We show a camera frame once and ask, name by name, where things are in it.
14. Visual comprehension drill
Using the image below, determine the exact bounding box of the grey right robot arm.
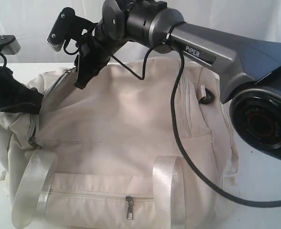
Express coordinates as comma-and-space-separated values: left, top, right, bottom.
75, 0, 281, 160

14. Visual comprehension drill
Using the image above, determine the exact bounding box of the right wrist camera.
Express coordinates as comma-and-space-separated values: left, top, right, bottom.
47, 7, 97, 52

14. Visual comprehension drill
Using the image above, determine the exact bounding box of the black right strap ring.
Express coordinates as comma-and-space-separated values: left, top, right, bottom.
198, 84, 216, 105

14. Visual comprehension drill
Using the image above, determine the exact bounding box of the silver main zipper pull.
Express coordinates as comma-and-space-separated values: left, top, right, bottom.
28, 136, 42, 149

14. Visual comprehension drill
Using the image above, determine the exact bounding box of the cream fabric duffel bag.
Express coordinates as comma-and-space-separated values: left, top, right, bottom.
0, 57, 236, 229

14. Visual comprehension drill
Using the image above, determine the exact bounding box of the silver front pocket zipper pull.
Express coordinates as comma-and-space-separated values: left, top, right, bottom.
125, 196, 135, 220

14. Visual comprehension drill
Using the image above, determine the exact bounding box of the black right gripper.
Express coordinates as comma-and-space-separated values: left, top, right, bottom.
74, 26, 116, 89

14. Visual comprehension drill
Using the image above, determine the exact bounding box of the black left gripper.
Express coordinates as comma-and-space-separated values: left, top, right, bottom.
0, 66, 43, 115

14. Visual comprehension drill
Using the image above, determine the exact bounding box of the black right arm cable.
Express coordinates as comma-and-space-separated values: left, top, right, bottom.
62, 35, 281, 208

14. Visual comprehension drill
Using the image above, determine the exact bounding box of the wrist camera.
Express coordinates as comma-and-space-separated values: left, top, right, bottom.
0, 35, 21, 55
47, 7, 97, 52

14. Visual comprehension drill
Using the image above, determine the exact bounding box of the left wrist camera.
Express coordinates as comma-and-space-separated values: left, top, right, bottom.
0, 35, 21, 55

